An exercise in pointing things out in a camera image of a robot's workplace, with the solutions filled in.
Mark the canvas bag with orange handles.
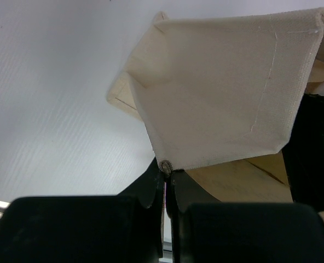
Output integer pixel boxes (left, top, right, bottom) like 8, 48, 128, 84
107, 8, 324, 203

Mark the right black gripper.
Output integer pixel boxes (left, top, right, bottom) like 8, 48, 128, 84
282, 94, 324, 212

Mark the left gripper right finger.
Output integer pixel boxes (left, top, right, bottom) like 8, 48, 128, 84
166, 170, 324, 262

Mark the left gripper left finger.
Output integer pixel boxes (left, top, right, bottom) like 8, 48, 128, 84
0, 161, 164, 262

